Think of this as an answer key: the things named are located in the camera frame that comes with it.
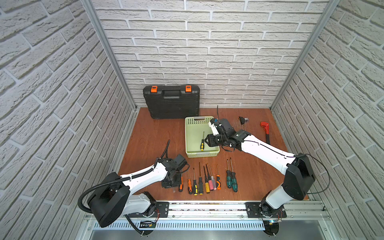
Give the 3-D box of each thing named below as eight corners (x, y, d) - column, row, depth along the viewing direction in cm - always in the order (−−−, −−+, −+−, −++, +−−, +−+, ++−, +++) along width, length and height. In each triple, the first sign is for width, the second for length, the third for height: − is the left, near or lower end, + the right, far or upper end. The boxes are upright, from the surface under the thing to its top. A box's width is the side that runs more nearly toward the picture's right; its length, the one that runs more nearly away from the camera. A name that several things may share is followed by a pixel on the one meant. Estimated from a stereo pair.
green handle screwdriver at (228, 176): (227, 188, 82) (227, 187, 80) (225, 160, 92) (226, 159, 91) (231, 188, 82) (232, 187, 80) (229, 161, 92) (230, 159, 91)
